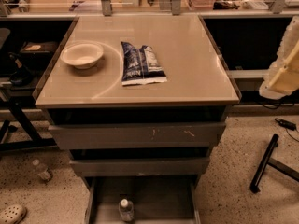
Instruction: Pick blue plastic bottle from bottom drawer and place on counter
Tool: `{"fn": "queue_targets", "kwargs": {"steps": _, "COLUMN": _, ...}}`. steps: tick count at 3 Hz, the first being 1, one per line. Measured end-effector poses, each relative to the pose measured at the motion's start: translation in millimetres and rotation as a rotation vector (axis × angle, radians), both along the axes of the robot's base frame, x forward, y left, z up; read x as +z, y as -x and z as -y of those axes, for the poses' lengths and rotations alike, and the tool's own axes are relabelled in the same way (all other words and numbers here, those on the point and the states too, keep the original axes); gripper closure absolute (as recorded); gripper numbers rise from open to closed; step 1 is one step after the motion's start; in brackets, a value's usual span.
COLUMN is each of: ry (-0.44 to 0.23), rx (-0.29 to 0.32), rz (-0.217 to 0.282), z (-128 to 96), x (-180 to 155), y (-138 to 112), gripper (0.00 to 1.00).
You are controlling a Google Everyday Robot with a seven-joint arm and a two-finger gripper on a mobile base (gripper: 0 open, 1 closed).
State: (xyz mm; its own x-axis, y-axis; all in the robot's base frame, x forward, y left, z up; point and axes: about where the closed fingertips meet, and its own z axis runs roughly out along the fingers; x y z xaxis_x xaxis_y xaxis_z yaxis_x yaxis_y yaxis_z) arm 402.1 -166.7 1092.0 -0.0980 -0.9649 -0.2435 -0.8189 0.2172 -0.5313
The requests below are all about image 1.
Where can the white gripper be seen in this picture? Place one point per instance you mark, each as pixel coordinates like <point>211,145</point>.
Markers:
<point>286,69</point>

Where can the top grey drawer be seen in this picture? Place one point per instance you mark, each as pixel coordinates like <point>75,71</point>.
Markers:
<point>138,135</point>

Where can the middle grey drawer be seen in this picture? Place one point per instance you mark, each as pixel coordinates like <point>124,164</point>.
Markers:
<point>140,167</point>

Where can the bottom open grey drawer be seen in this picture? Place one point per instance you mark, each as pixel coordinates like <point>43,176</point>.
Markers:
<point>156,200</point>

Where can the clear bottle on floor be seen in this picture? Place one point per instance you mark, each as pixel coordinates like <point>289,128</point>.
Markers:
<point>42,170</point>

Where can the black power adapter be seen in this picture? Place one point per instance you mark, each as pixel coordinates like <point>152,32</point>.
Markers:
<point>286,124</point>

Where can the black chair leg base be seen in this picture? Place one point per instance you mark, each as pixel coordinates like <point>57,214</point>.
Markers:
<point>267,160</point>

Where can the blue snack bag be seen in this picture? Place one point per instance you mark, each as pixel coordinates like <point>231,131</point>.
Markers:
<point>140,66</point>

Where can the white ceramic bowl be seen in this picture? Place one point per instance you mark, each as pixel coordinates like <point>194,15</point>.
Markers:
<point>82,55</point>

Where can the dark box on shelf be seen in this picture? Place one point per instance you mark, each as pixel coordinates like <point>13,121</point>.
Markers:
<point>38,51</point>

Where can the white clog shoe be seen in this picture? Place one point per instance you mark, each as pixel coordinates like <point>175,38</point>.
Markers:
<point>13,214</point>

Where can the black stand frame left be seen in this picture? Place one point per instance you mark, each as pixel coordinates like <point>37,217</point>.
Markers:
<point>35,141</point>

